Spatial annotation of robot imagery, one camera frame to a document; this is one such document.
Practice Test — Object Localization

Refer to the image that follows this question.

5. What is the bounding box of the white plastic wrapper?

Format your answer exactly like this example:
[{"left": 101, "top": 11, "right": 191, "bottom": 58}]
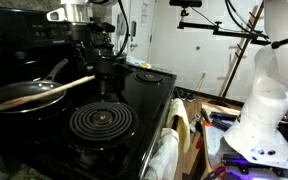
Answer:
[{"left": 126, "top": 55, "right": 141, "bottom": 68}]

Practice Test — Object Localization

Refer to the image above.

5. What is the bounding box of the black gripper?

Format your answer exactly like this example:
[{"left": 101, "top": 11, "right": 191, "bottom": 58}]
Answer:
[{"left": 72, "top": 39, "right": 99, "bottom": 73}]

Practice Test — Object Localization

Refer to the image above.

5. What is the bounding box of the large coil burner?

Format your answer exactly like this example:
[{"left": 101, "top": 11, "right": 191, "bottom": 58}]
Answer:
[{"left": 63, "top": 100, "right": 140, "bottom": 149}]

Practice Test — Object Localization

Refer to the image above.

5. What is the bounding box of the white door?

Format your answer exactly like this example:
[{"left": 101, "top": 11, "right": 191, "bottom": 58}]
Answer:
[{"left": 112, "top": 0, "right": 158, "bottom": 64}]

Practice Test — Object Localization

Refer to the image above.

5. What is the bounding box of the orange black clamp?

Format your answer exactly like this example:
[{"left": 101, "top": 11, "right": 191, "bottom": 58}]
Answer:
[
  {"left": 202, "top": 163, "right": 228, "bottom": 180},
  {"left": 199, "top": 108, "right": 213, "bottom": 128}
]

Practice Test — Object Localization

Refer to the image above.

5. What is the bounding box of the black frying pan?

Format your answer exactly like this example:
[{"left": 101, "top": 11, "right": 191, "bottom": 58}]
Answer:
[{"left": 0, "top": 59, "right": 70, "bottom": 116}]

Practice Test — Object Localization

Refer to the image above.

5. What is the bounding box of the dark sneaker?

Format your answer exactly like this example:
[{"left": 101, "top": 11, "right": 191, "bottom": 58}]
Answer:
[
  {"left": 185, "top": 92, "right": 198, "bottom": 103},
  {"left": 175, "top": 88, "right": 188, "bottom": 101}
]

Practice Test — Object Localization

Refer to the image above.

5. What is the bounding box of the white towel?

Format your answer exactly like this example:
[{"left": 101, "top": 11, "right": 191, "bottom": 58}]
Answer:
[{"left": 143, "top": 127, "right": 181, "bottom": 180}]

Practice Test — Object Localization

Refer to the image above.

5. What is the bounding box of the small coil burner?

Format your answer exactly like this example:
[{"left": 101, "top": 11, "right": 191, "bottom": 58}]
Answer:
[{"left": 133, "top": 71, "right": 165, "bottom": 85}]

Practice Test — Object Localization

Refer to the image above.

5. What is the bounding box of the black oven door handle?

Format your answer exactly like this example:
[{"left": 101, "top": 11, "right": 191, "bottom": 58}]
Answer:
[{"left": 170, "top": 113, "right": 182, "bottom": 133}]

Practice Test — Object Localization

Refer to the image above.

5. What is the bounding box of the wooden spoon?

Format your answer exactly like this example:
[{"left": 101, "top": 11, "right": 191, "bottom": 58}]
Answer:
[{"left": 0, "top": 75, "right": 96, "bottom": 112}]

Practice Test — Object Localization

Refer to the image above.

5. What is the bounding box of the blue black clamp bar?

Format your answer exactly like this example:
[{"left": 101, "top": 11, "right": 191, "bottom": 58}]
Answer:
[{"left": 210, "top": 111, "right": 242, "bottom": 131}]

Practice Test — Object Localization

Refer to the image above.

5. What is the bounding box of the black electric stove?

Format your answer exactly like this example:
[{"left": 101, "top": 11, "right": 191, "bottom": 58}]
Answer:
[{"left": 0, "top": 4, "right": 178, "bottom": 180}]

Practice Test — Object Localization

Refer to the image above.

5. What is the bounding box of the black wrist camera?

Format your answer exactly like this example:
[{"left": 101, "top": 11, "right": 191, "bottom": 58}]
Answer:
[{"left": 68, "top": 21, "right": 116, "bottom": 43}]

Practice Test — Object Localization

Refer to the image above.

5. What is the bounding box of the yellow packet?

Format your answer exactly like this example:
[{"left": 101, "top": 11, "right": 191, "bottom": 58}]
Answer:
[{"left": 138, "top": 60, "right": 152, "bottom": 70}]

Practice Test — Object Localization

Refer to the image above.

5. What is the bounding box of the wooden ladder frame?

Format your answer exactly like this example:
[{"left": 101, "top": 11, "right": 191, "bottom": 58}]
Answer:
[{"left": 217, "top": 1, "right": 265, "bottom": 99}]

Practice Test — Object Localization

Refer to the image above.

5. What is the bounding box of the black pot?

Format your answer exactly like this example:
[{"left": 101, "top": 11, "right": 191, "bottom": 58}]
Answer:
[{"left": 93, "top": 49, "right": 134, "bottom": 98}]

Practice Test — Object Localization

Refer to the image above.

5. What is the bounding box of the wooden stick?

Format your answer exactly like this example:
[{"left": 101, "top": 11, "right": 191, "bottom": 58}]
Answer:
[{"left": 195, "top": 70, "right": 208, "bottom": 94}]

